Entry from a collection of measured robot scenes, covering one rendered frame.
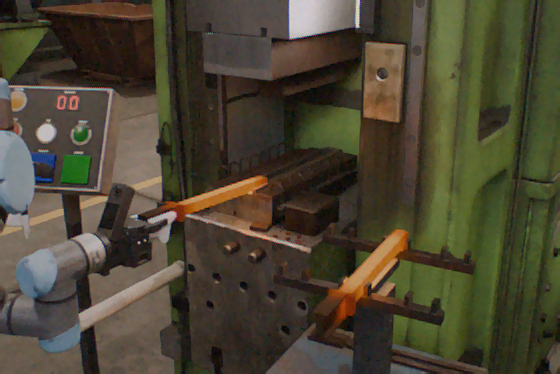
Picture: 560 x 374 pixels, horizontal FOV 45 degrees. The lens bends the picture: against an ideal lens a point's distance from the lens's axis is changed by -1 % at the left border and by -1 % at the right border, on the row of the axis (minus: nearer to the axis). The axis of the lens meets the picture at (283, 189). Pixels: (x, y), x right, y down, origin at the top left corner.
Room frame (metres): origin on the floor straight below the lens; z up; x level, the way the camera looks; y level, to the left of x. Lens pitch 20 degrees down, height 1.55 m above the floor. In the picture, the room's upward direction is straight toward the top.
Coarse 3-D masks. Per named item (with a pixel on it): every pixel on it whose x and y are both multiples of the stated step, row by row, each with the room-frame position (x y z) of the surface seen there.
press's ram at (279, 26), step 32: (192, 0) 1.65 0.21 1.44; (224, 0) 1.59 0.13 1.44; (256, 0) 1.54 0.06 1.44; (288, 0) 1.49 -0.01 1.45; (320, 0) 1.59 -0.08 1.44; (352, 0) 1.72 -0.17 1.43; (224, 32) 1.60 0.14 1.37; (256, 32) 1.54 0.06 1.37; (288, 32) 1.49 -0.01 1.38; (320, 32) 1.60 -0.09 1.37
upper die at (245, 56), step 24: (216, 48) 1.61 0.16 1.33; (240, 48) 1.57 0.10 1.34; (264, 48) 1.53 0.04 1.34; (288, 48) 1.58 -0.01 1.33; (312, 48) 1.66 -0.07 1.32; (336, 48) 1.76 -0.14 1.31; (360, 48) 1.86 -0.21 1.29; (216, 72) 1.61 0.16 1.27; (240, 72) 1.57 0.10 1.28; (264, 72) 1.53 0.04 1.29; (288, 72) 1.58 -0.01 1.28
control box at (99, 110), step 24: (24, 96) 1.81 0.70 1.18; (48, 96) 1.80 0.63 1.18; (72, 96) 1.79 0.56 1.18; (96, 96) 1.78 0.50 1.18; (120, 96) 1.83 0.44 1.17; (24, 120) 1.78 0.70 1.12; (48, 120) 1.77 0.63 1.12; (72, 120) 1.76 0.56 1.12; (96, 120) 1.75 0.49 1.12; (120, 120) 1.82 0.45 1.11; (48, 144) 1.73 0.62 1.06; (72, 144) 1.72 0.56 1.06; (96, 144) 1.71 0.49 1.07; (96, 168) 1.68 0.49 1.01; (48, 192) 1.73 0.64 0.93; (72, 192) 1.69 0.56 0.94; (96, 192) 1.66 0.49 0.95
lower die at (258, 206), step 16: (272, 160) 1.85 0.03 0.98; (288, 160) 1.82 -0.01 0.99; (320, 160) 1.79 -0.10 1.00; (336, 160) 1.81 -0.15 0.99; (352, 160) 1.84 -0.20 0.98; (240, 176) 1.71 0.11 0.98; (256, 176) 1.68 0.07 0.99; (288, 176) 1.66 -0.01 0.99; (304, 176) 1.67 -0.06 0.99; (352, 176) 1.85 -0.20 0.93; (256, 192) 1.55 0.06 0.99; (272, 192) 1.55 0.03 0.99; (288, 192) 1.58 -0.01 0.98; (224, 208) 1.60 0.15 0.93; (240, 208) 1.58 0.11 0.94; (256, 208) 1.55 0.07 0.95; (272, 208) 1.52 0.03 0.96; (272, 224) 1.52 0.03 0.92
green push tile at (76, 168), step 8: (64, 160) 1.69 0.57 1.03; (72, 160) 1.69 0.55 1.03; (80, 160) 1.69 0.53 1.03; (88, 160) 1.69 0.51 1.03; (64, 168) 1.68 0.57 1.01; (72, 168) 1.68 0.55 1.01; (80, 168) 1.68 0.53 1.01; (88, 168) 1.68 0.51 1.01; (64, 176) 1.67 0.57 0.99; (72, 176) 1.67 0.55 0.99; (80, 176) 1.67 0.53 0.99; (88, 176) 1.67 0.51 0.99; (80, 184) 1.66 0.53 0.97
